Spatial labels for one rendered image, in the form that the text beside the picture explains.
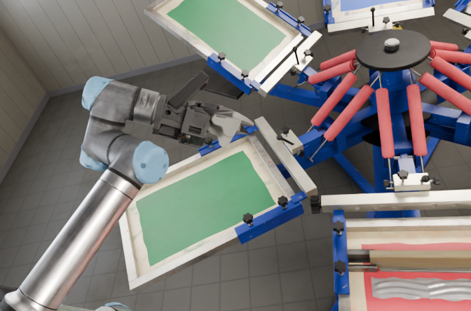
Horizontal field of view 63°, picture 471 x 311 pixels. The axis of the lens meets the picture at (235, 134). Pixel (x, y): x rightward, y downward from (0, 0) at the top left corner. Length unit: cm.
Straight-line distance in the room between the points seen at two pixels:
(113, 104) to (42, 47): 452
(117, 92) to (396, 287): 112
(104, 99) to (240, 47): 152
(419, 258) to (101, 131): 109
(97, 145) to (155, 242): 106
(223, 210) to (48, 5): 374
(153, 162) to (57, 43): 455
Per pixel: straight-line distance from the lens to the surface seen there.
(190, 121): 82
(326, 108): 188
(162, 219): 189
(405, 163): 172
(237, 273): 272
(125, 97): 83
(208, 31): 232
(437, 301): 151
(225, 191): 186
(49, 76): 555
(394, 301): 150
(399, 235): 162
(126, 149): 76
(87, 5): 486
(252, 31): 238
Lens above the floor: 233
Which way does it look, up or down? 41 degrees down
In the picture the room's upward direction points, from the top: 21 degrees counter-clockwise
